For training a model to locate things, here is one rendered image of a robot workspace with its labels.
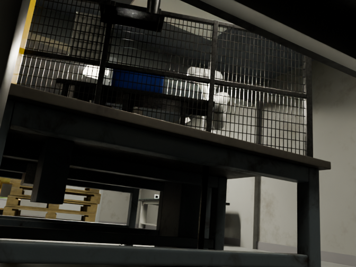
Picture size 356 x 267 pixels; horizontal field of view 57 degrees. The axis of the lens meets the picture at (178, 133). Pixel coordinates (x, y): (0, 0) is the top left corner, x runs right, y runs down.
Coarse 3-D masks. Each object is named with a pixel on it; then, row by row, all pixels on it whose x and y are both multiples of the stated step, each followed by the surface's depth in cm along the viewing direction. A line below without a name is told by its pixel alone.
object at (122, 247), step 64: (0, 128) 100; (64, 128) 110; (128, 128) 121; (64, 192) 152; (128, 192) 367; (0, 256) 95; (64, 256) 103; (128, 256) 113; (192, 256) 126; (256, 256) 141; (320, 256) 158
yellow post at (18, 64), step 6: (30, 6) 175; (30, 12) 176; (30, 18) 177; (30, 24) 178; (24, 30) 171; (24, 36) 172; (24, 42) 173; (24, 48) 174; (18, 54) 166; (18, 60) 167; (18, 66) 168; (18, 72) 169; (12, 78) 163
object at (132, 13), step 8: (104, 8) 176; (112, 8) 179; (120, 8) 178; (128, 8) 178; (160, 8) 196; (104, 16) 179; (112, 16) 186; (120, 16) 186; (128, 16) 185; (136, 16) 184; (144, 16) 184; (152, 16) 183; (160, 16) 182; (104, 24) 186; (120, 24) 189; (128, 24) 189; (136, 24) 190; (144, 24) 191; (152, 24) 190; (160, 24) 190
